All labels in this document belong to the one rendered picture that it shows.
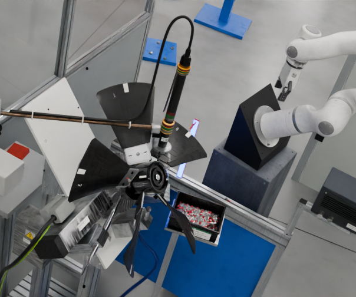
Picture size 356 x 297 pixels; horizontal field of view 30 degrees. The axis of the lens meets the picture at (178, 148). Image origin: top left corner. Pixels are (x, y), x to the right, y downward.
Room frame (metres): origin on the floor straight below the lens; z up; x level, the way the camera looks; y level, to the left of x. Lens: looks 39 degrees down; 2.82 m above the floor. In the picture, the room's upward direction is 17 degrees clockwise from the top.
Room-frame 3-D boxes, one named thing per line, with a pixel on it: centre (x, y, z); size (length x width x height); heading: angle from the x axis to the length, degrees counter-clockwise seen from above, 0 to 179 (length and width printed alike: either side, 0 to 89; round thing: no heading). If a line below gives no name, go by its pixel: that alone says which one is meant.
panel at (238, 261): (2.19, -0.14, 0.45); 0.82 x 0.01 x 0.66; 73
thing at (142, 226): (1.84, 0.07, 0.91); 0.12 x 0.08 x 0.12; 73
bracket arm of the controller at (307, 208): (2.03, -0.65, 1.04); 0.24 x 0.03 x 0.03; 73
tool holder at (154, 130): (1.87, 0.07, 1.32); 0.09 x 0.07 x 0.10; 108
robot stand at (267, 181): (2.46, -0.35, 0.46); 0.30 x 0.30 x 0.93; 67
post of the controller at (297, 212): (2.06, -0.55, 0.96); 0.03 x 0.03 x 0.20; 73
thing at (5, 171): (1.85, 0.67, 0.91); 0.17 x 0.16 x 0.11; 73
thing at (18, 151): (2.05, 0.65, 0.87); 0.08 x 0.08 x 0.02; 80
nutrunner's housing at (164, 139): (1.87, 0.06, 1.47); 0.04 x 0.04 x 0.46
